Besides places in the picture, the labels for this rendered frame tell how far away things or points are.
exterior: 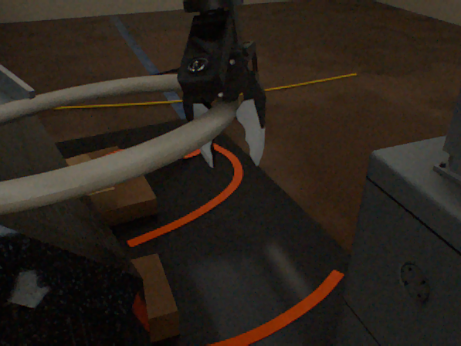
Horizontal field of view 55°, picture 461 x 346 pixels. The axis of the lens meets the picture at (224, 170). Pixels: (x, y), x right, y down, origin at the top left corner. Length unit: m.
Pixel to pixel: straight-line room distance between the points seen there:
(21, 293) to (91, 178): 0.47
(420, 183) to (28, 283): 0.72
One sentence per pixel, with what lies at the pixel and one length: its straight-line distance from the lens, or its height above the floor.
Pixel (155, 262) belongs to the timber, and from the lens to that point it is 1.72.
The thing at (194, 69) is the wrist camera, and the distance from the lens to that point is 0.47.
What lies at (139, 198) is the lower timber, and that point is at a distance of 2.11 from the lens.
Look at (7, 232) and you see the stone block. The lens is 0.87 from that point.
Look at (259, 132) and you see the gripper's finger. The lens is 0.56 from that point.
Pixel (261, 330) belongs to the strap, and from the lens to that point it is 1.64.
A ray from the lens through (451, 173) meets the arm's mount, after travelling 0.92.
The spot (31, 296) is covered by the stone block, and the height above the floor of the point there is 0.70.
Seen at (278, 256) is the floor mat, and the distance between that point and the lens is 1.92.
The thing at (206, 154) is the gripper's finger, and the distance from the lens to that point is 0.58.
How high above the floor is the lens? 1.29
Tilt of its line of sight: 31 degrees down
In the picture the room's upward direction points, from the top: straight up
